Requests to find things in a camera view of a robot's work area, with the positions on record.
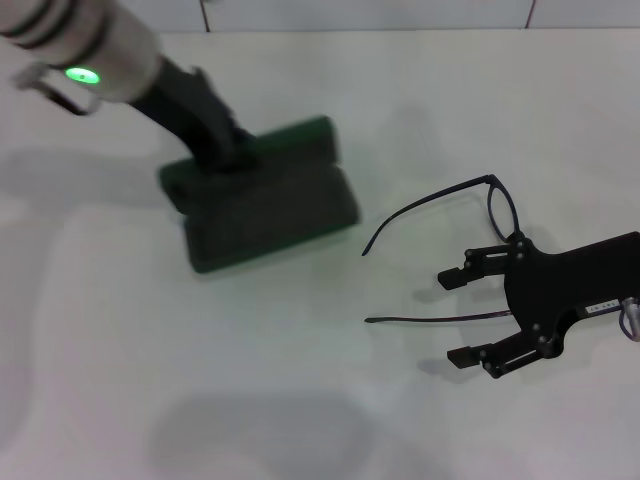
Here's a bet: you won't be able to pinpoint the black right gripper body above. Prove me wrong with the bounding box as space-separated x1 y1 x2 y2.
503 230 640 360

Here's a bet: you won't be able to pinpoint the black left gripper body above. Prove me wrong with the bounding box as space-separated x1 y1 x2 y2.
130 57 241 171

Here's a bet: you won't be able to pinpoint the green glasses case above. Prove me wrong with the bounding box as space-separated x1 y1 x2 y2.
157 115 362 275

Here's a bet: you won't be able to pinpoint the black round glasses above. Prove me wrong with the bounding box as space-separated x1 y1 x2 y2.
361 174 526 325

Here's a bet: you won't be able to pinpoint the right gripper cable with plug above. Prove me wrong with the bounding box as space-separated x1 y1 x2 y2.
617 295 640 344

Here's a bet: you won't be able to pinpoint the left arm cable with plug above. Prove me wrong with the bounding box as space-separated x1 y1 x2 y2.
12 62 104 117

